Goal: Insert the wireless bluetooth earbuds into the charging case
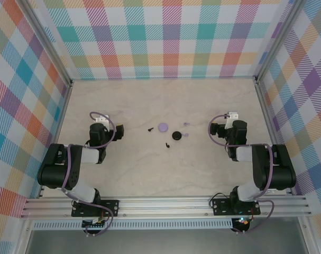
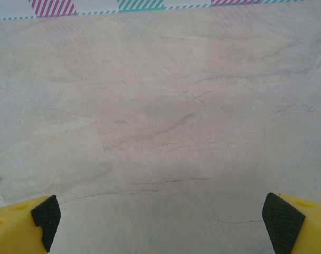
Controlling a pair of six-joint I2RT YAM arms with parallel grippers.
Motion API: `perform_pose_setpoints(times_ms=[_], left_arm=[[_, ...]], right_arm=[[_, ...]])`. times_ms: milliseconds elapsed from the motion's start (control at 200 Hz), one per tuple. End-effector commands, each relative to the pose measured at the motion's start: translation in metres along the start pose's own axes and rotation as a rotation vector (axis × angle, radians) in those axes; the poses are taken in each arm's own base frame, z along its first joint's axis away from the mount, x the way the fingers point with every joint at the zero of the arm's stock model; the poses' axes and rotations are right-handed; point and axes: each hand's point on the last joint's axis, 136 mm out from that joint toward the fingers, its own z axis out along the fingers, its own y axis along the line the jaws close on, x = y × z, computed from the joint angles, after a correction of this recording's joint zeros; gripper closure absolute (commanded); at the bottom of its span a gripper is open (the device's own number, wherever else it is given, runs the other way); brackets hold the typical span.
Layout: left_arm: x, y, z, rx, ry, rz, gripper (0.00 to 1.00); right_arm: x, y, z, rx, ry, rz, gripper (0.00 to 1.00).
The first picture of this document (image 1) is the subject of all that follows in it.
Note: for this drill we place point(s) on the aluminium mounting rail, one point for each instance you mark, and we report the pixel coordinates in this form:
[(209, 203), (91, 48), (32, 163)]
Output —
[(163, 206)]

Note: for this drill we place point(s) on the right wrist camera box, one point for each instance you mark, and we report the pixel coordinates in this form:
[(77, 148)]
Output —
[(233, 115)]

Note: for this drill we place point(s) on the aluminium frame post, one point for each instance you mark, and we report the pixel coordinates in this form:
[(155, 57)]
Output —
[(279, 39), (47, 39)]

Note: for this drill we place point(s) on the black earbud charging case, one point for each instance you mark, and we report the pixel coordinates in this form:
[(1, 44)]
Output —
[(176, 135)]

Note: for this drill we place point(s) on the grey metal panel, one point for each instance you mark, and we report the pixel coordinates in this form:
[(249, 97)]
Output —
[(163, 242)]

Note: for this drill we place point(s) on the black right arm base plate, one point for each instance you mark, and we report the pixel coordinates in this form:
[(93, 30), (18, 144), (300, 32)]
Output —
[(221, 206)]

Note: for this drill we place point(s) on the aluminium left frame post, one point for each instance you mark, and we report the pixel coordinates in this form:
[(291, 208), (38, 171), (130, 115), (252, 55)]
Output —
[(47, 39)]

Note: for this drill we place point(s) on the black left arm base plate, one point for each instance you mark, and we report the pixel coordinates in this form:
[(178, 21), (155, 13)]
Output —
[(111, 206)]

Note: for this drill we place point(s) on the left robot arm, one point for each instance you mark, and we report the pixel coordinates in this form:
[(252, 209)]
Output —
[(57, 172)]

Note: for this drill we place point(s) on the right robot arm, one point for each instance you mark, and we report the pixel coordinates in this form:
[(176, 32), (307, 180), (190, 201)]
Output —
[(279, 172)]

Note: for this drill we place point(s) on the aluminium left side rail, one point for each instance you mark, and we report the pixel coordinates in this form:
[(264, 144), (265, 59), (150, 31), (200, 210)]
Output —
[(63, 111)]

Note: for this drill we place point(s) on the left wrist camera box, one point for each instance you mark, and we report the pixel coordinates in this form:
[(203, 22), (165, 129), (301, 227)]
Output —
[(101, 119)]

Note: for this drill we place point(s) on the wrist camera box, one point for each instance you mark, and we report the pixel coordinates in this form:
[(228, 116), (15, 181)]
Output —
[(101, 119), (233, 115)]

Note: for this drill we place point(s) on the aluminium right side rail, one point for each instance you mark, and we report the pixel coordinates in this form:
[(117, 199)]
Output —
[(266, 111)]

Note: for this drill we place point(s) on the purple earbud charging case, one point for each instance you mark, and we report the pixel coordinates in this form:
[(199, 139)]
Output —
[(163, 127)]

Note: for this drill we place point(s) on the aluminium right frame post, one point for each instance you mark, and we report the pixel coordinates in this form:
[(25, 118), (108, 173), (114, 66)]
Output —
[(279, 39)]

